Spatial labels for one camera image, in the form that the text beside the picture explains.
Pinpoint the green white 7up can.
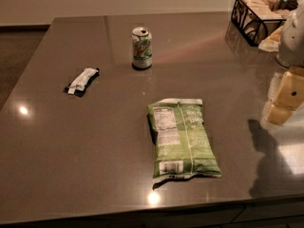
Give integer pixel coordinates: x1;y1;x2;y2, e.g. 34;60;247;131
132;27;152;69

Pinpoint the green jalapeno chip bag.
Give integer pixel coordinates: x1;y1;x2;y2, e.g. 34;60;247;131
147;98;221;183

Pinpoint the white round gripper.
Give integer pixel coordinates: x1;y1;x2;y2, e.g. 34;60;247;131
264;0;304;125

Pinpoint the black wire basket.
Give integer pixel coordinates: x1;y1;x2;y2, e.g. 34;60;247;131
231;0;293;47

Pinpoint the white and black snack bar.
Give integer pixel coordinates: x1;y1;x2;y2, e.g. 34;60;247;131
64;67;100;97

